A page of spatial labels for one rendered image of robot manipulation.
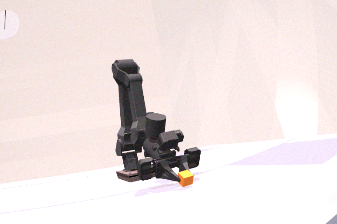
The orange block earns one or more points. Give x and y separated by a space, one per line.
186 178

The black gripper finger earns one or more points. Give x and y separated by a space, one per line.
163 171
184 162

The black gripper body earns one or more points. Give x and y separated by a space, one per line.
145 167

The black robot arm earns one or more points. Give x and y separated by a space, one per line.
138 128

